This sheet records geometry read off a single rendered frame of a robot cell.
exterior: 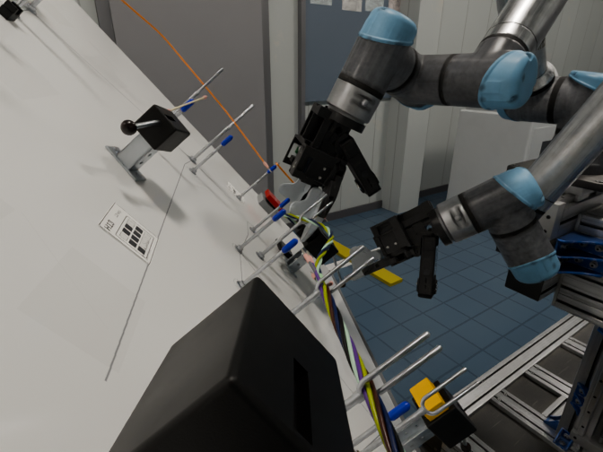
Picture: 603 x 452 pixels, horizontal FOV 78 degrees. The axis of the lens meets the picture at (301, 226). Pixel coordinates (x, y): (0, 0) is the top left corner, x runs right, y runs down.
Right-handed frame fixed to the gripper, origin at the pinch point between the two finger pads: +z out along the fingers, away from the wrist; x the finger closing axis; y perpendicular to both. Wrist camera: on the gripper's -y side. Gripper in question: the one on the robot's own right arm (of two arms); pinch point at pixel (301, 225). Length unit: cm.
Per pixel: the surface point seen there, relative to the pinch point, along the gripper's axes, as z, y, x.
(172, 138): -10.8, 25.5, 16.3
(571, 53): -222, -449, -415
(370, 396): -7.6, 11.5, 43.2
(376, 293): 77, -134, -126
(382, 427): -7.6, 11.6, 45.2
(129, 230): -4.7, 26.6, 26.4
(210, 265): -0.6, 17.9, 21.8
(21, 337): -6, 30, 41
